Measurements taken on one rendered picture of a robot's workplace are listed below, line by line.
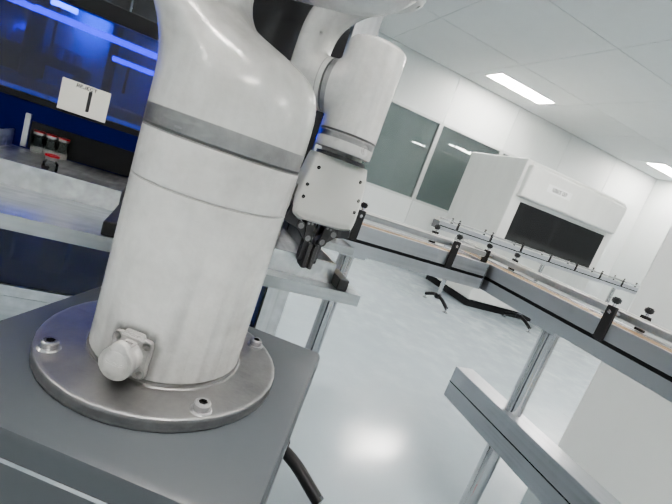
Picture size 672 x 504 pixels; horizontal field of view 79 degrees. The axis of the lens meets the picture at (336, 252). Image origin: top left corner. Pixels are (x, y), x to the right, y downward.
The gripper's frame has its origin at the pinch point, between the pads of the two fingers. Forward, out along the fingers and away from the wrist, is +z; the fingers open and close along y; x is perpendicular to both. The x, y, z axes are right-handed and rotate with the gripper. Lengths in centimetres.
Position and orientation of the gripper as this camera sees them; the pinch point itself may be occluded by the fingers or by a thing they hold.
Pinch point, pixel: (307, 253)
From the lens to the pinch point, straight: 62.9
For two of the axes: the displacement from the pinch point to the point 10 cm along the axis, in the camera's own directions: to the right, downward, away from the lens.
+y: -8.9, -2.4, -3.9
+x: 3.1, 2.9, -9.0
